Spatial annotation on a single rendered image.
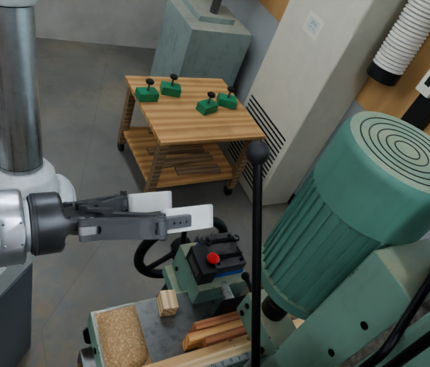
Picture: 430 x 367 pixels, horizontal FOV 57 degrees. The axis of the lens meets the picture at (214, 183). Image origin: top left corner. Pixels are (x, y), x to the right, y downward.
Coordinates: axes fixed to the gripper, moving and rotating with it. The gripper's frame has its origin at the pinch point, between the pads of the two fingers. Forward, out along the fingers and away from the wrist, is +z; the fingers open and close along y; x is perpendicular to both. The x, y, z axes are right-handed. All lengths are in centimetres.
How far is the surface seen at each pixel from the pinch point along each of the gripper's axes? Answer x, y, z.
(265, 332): -27.7, -7.1, 20.3
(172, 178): -17, -159, 66
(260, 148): 8.4, 6.1, 9.3
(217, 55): 62, -199, 119
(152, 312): -29.8, -30.3, 5.8
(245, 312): -26.5, -14.1, 20.2
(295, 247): -6.5, 6.5, 15.6
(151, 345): -34.3, -24.9, 3.4
